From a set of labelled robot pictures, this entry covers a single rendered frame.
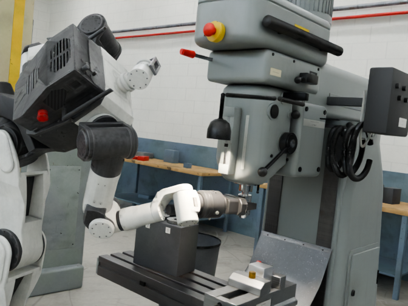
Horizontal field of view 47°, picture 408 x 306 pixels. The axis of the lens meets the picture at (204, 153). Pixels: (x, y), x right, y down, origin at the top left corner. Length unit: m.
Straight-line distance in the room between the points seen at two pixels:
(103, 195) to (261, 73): 0.59
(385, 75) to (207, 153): 5.82
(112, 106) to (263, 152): 0.48
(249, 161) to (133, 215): 0.40
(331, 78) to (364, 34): 4.37
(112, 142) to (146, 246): 0.67
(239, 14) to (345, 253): 0.99
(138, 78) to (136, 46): 7.40
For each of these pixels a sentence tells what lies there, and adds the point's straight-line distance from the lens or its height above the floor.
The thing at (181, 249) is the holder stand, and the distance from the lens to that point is 1.78.
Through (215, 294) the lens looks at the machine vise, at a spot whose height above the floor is 0.98.
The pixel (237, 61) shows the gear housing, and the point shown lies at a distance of 1.47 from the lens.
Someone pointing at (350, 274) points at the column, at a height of 0.98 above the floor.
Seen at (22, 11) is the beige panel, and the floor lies 2.04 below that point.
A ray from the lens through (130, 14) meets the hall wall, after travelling 9.11.
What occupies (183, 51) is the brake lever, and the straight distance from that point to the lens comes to 1.44.
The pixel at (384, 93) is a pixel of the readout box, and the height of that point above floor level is 1.64.
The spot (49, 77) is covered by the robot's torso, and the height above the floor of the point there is 1.57.
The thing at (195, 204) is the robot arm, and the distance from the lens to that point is 1.43.
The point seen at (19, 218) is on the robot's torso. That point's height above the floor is 1.13.
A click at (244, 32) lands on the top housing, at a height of 1.76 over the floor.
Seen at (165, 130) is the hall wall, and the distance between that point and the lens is 7.95.
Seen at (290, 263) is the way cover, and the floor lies 0.99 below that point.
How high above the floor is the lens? 1.48
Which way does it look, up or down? 3 degrees down
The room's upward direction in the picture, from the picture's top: 6 degrees clockwise
